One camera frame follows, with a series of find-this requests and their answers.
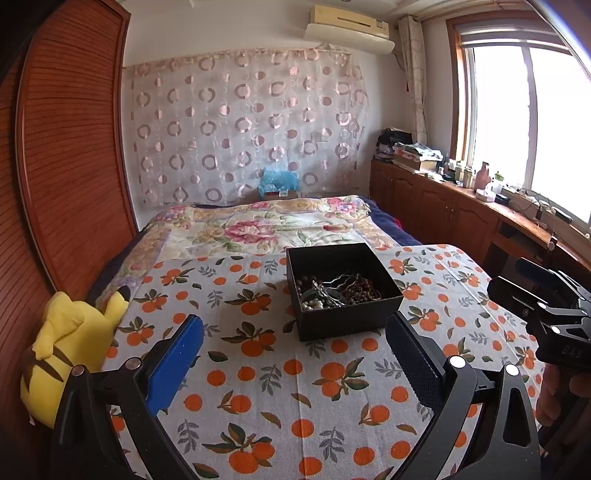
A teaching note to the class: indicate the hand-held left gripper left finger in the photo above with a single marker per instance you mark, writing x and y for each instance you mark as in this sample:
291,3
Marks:
178,364

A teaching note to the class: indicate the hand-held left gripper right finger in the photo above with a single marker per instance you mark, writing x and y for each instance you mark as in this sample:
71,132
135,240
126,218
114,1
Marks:
413,364

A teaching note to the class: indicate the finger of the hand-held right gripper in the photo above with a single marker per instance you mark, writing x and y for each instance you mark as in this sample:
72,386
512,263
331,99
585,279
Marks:
512,293
535,270

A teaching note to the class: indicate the black jewelry box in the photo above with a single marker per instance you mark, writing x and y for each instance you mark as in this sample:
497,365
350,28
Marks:
341,321

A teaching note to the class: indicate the silver bangle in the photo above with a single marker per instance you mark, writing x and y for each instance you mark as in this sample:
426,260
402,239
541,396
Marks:
334,302

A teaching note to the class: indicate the silver wavy hairpin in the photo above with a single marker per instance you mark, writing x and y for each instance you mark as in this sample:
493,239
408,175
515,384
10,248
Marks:
344,279

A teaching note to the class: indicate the person's right hand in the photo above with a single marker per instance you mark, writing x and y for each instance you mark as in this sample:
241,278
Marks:
551,392

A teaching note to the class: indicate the pink tissue box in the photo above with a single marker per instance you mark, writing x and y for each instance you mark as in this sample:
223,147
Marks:
485,194

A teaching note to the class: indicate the orange fruit print bedsheet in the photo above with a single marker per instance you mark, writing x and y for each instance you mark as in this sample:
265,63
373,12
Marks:
277,392

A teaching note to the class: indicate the pink bottle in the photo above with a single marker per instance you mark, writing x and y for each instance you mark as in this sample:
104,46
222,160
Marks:
482,177

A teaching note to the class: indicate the yellow plush toy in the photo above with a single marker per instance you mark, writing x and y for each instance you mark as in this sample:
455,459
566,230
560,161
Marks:
69,332

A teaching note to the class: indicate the cluster of small bottles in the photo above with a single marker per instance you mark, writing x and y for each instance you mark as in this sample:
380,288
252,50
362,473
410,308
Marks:
461,173

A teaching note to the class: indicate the brown wooden cabinet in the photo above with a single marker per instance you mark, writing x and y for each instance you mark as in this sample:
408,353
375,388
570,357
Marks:
429,203

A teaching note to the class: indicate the dark blue blanket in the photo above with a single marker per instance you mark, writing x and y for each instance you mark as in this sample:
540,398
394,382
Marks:
392,230

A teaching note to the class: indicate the floral blanket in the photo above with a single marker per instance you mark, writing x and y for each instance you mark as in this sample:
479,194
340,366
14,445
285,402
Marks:
240,230

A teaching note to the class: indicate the wooden framed window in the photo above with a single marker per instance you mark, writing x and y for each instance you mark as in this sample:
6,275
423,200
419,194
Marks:
498,115

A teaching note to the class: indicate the stack of books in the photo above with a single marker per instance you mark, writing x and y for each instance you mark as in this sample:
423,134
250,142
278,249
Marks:
415,159

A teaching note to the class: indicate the blue frilly gift bundle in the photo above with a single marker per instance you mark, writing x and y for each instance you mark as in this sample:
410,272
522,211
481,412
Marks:
277,180

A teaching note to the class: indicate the sheer circle-patterned curtain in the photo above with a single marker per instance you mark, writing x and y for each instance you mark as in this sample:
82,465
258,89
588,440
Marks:
231,138

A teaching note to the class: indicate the patterned window curtain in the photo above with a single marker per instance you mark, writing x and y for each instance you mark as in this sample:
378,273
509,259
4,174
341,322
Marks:
415,69

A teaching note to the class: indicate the white air conditioner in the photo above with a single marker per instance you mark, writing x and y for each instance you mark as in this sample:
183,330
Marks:
346,27

